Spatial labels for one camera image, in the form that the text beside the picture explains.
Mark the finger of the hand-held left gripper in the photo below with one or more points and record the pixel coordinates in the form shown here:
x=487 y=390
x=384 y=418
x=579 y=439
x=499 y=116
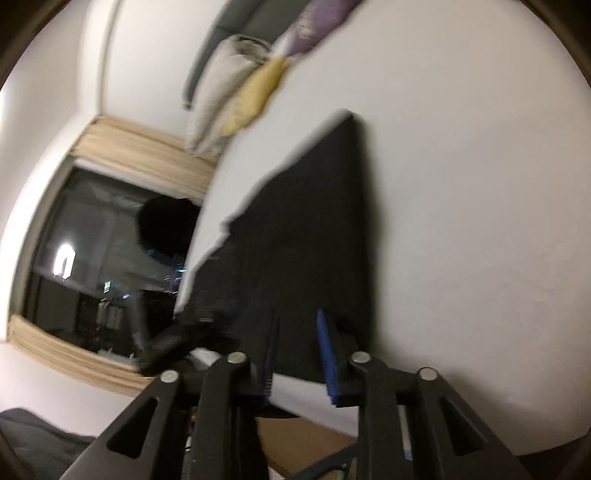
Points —
x=171 y=344

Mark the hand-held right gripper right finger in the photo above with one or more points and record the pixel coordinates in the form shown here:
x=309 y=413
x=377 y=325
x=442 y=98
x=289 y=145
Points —
x=328 y=357

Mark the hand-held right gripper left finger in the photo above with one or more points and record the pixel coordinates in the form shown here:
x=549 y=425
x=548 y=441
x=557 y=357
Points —
x=272 y=350

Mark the black pants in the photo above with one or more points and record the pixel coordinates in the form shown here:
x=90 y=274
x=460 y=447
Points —
x=314 y=230

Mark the window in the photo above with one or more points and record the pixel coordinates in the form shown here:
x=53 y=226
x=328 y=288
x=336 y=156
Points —
x=92 y=240

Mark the dark grey cloth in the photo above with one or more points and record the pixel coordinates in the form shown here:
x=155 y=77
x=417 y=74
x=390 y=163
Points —
x=32 y=443

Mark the bed with grey headboard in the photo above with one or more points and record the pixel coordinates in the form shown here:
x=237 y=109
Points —
x=461 y=184

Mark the folded beige duvet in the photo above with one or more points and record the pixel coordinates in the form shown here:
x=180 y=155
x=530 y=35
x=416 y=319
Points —
x=217 y=92

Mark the yellow cushion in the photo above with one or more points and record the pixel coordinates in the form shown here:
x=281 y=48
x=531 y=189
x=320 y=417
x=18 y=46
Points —
x=254 y=94

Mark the purple cushion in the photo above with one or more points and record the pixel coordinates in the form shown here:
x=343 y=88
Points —
x=318 y=23

